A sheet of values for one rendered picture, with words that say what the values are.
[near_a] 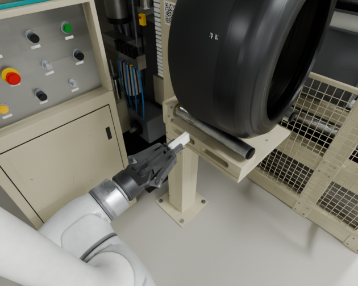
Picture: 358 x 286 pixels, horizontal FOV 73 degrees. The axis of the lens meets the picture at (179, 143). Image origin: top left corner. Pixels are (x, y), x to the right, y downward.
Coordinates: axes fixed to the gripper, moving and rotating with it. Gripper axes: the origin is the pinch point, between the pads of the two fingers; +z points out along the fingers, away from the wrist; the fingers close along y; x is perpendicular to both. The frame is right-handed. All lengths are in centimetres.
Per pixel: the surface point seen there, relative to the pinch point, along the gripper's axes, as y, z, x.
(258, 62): -11.7, 15.4, -21.7
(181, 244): 10, -2, 101
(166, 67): 34.8, 26.3, 2.7
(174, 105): 22.0, 17.5, 9.8
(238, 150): -8.8, 17.2, 12.1
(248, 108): -12.1, 13.4, -10.4
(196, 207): 21, 23, 103
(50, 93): 57, -14, 2
